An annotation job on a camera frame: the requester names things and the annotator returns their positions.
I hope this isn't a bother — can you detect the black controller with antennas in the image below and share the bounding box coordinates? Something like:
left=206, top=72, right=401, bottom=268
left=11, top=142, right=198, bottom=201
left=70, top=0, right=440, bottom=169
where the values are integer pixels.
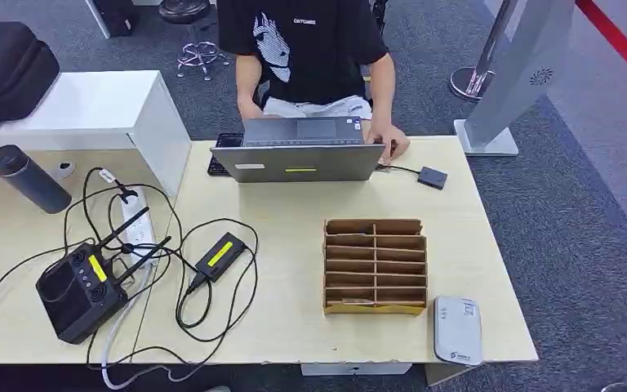
left=36, top=206, right=173, bottom=345

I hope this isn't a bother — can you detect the white card reader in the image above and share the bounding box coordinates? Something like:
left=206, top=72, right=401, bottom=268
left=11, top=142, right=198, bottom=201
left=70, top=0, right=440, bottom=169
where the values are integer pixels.
left=433, top=295, right=484, bottom=367

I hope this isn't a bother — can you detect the black plug with white tag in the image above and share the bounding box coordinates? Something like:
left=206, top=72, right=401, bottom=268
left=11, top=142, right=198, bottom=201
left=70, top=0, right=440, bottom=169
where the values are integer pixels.
left=99, top=168, right=140, bottom=206

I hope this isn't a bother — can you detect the black soft carry case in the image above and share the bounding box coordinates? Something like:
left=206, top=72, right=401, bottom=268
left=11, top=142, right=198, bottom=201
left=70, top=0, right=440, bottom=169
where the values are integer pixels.
left=0, top=21, right=60, bottom=134

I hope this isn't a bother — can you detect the black box with yellow label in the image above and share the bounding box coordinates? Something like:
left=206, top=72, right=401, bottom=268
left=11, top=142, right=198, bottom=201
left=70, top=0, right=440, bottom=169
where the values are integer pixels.
left=194, top=232, right=247, bottom=283

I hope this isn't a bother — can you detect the thin black adapter cable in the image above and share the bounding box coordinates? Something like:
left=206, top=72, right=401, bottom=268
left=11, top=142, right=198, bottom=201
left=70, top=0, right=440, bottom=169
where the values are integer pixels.
left=376, top=163, right=421, bottom=176

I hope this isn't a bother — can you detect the small black adapter box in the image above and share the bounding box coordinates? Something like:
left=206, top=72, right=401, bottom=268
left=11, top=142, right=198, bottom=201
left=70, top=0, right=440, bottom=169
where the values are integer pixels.
left=417, top=166, right=449, bottom=191

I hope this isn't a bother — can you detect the black cylindrical flask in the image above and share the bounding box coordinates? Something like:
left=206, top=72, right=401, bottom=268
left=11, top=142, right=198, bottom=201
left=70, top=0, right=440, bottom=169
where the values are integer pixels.
left=0, top=144, right=73, bottom=215

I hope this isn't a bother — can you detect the person's left hand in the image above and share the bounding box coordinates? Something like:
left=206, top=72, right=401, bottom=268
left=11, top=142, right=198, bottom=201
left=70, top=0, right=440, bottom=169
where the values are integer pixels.
left=366, top=121, right=411, bottom=163

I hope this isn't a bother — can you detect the silver kiosk stand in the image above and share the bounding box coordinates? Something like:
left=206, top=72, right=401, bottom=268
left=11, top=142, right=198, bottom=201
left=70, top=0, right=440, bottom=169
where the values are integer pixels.
left=452, top=0, right=577, bottom=158

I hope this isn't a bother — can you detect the chrome stanchion post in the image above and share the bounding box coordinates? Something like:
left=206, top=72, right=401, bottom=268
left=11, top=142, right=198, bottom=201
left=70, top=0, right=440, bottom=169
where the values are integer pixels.
left=449, top=0, right=516, bottom=103

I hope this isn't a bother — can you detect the pale wooden desk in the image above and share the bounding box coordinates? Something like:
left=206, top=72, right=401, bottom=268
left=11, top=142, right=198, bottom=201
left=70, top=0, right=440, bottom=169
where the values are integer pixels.
left=0, top=149, right=180, bottom=364
left=129, top=135, right=540, bottom=388

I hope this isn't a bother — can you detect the person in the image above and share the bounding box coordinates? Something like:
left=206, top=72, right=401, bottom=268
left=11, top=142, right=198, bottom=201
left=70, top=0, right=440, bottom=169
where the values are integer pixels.
left=216, top=0, right=411, bottom=163

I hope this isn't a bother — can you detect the white round puck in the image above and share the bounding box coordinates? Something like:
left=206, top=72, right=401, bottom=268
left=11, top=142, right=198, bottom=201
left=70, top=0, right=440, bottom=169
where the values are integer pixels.
left=48, top=159, right=77, bottom=180

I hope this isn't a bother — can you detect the white power cable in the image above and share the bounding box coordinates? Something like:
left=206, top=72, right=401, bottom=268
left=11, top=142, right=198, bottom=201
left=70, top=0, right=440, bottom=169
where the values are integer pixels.
left=100, top=264, right=223, bottom=391

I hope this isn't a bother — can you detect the black looped cable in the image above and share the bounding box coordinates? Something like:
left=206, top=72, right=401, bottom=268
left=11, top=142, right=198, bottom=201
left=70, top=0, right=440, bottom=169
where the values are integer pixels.
left=175, top=217, right=260, bottom=345

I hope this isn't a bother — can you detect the wooden card box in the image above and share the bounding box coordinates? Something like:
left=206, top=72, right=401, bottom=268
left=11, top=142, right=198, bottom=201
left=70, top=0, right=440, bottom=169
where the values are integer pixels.
left=322, top=218, right=429, bottom=317

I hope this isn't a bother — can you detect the black keyboard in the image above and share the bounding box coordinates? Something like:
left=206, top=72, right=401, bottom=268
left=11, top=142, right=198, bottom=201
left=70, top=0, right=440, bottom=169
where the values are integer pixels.
left=207, top=132, right=245, bottom=177

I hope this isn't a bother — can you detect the black stool with chrome base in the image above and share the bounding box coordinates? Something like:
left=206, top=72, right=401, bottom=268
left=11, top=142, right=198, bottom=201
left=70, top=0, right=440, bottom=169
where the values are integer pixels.
left=158, top=0, right=232, bottom=82

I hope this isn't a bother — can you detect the white raised desk shelf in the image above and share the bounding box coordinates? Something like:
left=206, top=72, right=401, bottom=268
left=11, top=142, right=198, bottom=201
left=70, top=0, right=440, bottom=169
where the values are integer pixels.
left=0, top=70, right=193, bottom=198

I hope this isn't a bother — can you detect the white power strip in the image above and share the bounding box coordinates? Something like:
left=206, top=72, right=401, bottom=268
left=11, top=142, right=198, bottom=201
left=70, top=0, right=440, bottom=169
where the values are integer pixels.
left=120, top=186, right=158, bottom=267

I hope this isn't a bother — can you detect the grey laptop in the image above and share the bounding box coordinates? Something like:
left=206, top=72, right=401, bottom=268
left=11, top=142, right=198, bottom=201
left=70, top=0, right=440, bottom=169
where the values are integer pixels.
left=210, top=116, right=386, bottom=184

